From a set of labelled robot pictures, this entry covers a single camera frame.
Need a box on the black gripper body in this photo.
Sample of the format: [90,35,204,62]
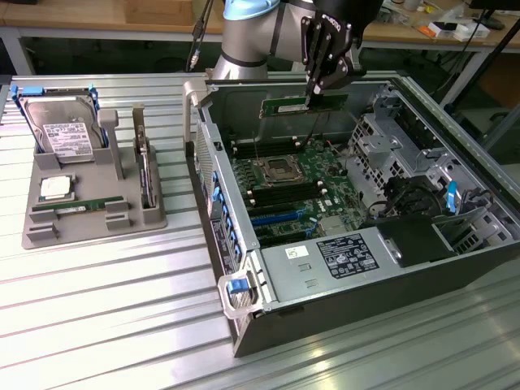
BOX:
[310,0,387,46]

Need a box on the green RAM stick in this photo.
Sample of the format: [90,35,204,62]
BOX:
[31,196,125,214]
[258,92,350,119]

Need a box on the white and orange box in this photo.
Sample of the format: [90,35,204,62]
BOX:
[420,19,449,40]

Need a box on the silver drive cage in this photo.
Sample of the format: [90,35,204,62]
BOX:
[344,112,411,204]

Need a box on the silver CPU socket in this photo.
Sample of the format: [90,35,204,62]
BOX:
[253,155,306,189]

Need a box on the white flat box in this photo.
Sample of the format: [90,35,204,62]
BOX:
[453,19,503,41]

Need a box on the black monitor stand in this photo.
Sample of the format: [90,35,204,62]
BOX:
[469,0,507,30]

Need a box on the black tripod pole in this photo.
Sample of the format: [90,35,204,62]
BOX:
[442,24,520,109]

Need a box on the black case fan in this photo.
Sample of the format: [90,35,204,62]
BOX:
[383,174,446,219]

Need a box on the long black expansion slot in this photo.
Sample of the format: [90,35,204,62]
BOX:
[258,227,308,248]
[247,201,314,217]

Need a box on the silver chipset heat sink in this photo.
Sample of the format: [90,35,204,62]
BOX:
[318,216,341,237]

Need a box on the blue expansion slot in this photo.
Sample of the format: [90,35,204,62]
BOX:
[250,210,301,228]

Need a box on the blue bay lever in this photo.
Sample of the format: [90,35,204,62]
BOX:
[445,181,461,213]

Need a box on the black plastic shroud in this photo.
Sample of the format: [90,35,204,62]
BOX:
[375,213,457,268]

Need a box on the blue card retainer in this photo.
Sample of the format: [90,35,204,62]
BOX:
[210,170,245,263]

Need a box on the silver disk bay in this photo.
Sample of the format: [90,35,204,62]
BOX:
[430,205,503,256]

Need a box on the green graphics card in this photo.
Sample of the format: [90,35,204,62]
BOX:
[132,103,159,209]

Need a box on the grey power supply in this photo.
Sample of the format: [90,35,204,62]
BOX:
[259,226,405,306]

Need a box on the wooden workbench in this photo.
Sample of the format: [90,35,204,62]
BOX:
[0,0,520,54]

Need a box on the black open PC case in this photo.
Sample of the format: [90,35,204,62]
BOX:
[184,72,520,358]

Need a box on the hard disk in blue caddy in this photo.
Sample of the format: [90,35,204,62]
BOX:
[10,84,107,164]

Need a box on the grey parts rack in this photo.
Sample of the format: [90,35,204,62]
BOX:
[20,108,170,251]

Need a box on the silver CPU chip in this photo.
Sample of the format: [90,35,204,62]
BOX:
[37,175,78,202]

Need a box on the black cable with metal plug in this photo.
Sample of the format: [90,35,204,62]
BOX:
[185,0,216,73]

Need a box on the aluminium frame rail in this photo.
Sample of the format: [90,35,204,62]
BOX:
[400,75,520,184]

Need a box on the grey case corner handle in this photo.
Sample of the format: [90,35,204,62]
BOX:
[218,271,266,319]
[182,79,213,144]

